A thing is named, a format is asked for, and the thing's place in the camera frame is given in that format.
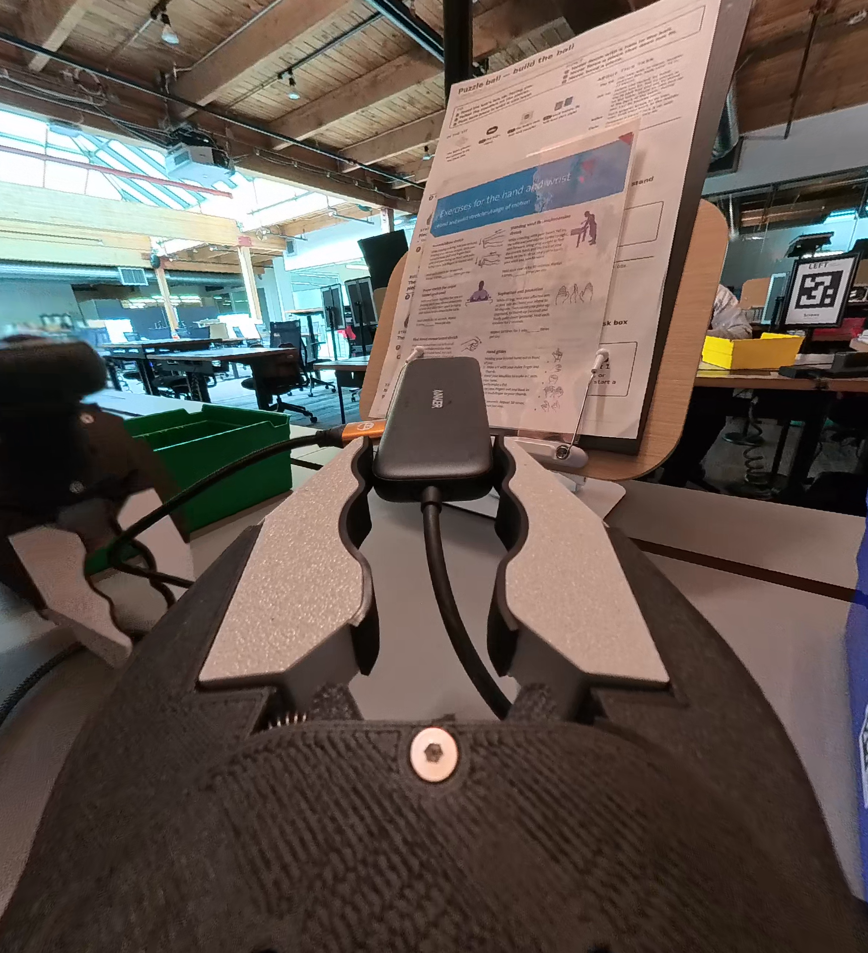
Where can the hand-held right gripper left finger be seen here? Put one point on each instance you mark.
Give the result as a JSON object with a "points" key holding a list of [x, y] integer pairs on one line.
{"points": [[292, 581]]}

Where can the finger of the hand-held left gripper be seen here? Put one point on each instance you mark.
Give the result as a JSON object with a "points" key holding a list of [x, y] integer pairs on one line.
{"points": [[54, 573], [173, 558]]}

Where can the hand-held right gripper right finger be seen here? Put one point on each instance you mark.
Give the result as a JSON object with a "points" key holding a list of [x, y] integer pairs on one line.
{"points": [[575, 581]]}

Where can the green plastic bin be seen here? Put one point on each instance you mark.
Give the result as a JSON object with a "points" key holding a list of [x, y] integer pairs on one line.
{"points": [[210, 461]]}

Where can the long dark desk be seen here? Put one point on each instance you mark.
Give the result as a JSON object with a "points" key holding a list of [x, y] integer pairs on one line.
{"points": [[203, 357]]}

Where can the black office chair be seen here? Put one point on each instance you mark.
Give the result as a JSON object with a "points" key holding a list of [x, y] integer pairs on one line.
{"points": [[289, 365]]}

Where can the blue header exercise sheet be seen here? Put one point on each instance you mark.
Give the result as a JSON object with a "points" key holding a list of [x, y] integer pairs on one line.
{"points": [[523, 298]]}

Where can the yellow plastic bin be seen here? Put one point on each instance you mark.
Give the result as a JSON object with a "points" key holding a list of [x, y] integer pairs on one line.
{"points": [[750, 350]]}

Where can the wooden work table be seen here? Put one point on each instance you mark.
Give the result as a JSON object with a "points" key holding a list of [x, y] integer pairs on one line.
{"points": [[799, 383]]}

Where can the black flat device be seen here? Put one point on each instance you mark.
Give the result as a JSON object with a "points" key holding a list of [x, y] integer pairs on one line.
{"points": [[829, 366]]}

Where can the black monitor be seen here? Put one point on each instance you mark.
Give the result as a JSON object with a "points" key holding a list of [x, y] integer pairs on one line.
{"points": [[383, 260]]}

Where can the white ceiling projector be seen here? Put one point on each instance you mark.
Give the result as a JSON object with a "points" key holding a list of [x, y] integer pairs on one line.
{"points": [[197, 165]]}

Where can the black framed marker sign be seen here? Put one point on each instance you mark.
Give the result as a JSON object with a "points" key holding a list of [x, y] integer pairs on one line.
{"points": [[821, 290]]}

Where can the large white instruction sheet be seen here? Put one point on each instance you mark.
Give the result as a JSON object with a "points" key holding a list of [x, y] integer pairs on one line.
{"points": [[665, 89]]}

